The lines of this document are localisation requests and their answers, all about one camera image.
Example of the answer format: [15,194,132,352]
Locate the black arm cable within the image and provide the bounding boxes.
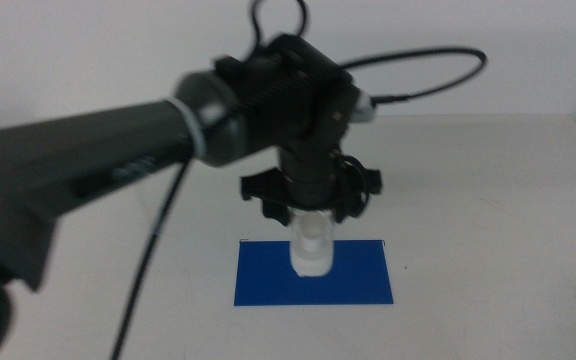
[109,0,489,360]

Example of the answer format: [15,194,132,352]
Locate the blue rectangular mat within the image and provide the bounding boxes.
[233,239,395,307]

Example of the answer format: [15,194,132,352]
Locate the white cable tie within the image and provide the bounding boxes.
[166,96,208,160]

